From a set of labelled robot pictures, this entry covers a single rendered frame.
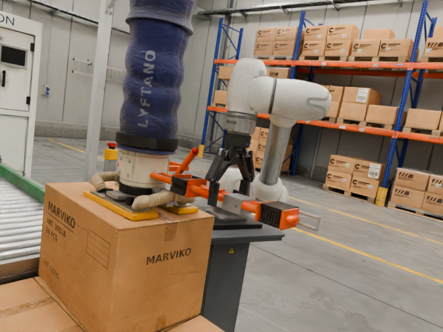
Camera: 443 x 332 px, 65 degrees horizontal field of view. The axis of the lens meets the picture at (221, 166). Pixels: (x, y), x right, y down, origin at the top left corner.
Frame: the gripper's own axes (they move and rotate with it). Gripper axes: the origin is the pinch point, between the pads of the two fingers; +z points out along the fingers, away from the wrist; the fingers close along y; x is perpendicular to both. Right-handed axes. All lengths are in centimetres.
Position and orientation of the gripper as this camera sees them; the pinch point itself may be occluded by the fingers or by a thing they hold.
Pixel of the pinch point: (227, 200)
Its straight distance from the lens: 104.6
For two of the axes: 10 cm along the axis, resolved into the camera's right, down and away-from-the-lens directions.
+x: 7.3, 2.1, -6.5
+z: -1.5, 9.8, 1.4
